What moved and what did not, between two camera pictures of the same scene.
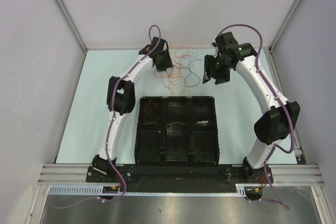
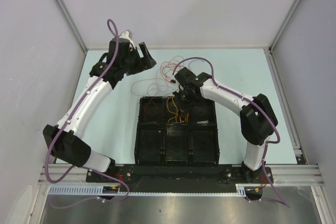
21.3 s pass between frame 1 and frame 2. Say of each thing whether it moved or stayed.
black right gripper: moved
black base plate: stayed
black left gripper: moved
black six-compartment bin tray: stayed
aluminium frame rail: stayed
